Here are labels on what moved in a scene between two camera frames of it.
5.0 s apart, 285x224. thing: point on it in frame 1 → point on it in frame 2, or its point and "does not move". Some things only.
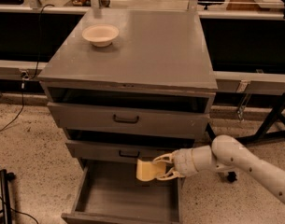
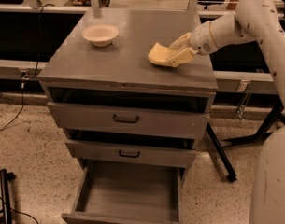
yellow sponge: (148, 171) → (160, 54)
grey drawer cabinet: (128, 85) does not move
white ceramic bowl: (100, 35) does not move
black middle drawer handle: (129, 155) does not move
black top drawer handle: (125, 120) does not move
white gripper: (183, 162) → (202, 39)
